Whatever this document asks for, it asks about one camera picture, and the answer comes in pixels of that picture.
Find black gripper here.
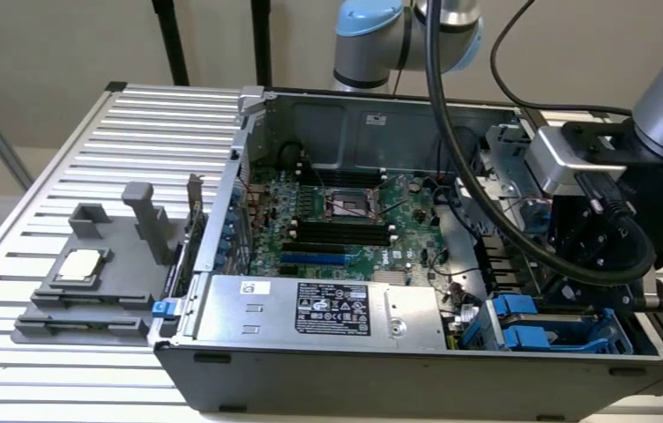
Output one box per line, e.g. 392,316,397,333
548,161,663,310

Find metal disk bay cage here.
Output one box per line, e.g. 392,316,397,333
476,122,548,224

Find disk in blue carrier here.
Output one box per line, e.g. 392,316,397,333
465,293,624,354

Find black RAM slot bank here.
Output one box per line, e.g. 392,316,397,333
293,219,398,246
306,164,389,187

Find black expansion slot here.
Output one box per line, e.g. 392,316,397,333
281,240,350,256

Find blue expansion slot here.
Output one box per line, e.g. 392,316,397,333
281,252,350,267

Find green motherboard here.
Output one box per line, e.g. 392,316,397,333
245,170,464,288

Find silver chipset heat sink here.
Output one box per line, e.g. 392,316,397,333
373,269,414,286

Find CPU socket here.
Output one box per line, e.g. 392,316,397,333
322,186,382,222

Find open black PC case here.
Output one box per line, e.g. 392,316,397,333
151,85,663,414

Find silver power supply unit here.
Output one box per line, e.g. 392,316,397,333
193,274,450,353

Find black stand pole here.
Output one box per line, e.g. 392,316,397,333
157,0,194,87
250,0,275,88

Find grey parts rack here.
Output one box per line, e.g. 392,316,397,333
10,182,203,345

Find silver CPU chip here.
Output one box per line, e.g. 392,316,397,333
56,248,113,282

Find RAM stick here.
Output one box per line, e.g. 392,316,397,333
30,322,141,333

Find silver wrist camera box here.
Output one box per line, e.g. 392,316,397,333
528,124,631,197

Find disk wire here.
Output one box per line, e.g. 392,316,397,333
446,284,482,322

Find thick black cable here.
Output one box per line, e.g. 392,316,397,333
422,0,660,284

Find thin black cable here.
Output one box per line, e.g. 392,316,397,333
488,0,637,118

